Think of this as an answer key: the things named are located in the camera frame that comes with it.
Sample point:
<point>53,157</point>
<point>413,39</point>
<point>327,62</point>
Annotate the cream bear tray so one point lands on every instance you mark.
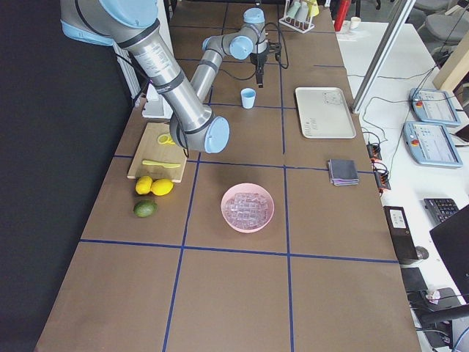
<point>324,113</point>

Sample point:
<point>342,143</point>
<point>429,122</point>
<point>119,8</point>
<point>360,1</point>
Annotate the near teach pendant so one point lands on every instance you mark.
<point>430,144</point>

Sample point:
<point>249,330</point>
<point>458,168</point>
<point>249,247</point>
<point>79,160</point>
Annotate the yellow cup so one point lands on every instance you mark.
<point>313,8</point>

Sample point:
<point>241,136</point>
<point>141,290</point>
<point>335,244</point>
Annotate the green avocado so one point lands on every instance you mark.
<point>145,208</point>

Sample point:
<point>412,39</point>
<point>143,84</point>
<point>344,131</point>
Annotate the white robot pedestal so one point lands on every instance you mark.
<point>156,106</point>

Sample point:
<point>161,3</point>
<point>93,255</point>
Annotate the light blue cup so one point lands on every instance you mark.
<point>248,97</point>

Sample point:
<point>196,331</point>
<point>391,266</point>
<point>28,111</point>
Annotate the lemon slices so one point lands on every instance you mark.
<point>165,138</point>

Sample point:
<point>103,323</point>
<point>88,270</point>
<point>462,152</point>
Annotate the white wire cup rack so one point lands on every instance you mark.
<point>295,25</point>

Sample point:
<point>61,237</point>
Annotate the far teach pendant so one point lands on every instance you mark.
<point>432,105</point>

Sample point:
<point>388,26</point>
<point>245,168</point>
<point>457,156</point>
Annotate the bamboo cutting board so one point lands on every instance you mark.
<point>149,149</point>

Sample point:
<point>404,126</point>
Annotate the aluminium frame post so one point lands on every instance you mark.
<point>398,18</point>

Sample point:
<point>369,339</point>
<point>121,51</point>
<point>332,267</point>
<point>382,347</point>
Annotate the grey folded cloth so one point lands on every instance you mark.
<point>343,172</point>

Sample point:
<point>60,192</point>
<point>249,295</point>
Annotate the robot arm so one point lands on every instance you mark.
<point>134,26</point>

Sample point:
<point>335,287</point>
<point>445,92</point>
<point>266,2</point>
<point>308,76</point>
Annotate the pink bowl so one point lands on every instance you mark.
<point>245,187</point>

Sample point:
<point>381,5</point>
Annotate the mint green cup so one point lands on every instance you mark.
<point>293,8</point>

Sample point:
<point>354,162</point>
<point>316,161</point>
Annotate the red cylinder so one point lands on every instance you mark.
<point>342,8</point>

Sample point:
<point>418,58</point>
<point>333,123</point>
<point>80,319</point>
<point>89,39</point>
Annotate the pile of ice cubes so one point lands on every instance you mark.
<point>248,211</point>

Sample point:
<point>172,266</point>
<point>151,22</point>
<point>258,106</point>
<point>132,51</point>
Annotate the teach pendant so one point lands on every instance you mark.
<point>430,144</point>
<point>432,105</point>

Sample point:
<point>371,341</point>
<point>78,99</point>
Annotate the yellow plastic knife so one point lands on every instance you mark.
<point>165,165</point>

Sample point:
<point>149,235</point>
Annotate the lemon near board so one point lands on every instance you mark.
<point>161,187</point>

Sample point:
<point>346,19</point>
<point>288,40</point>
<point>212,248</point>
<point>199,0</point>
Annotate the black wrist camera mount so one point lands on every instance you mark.
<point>274,49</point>

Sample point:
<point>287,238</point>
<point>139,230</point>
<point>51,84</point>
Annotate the grey white cup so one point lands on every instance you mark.
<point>302,13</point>

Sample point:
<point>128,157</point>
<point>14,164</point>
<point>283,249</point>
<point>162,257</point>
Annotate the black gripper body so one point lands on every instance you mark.
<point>259,59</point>

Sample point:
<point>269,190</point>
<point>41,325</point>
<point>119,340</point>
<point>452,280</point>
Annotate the black keyboard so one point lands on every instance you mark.
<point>440,209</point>

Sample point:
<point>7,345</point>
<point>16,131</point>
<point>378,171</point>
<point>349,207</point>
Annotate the black computer mouse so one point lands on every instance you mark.
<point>422,253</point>

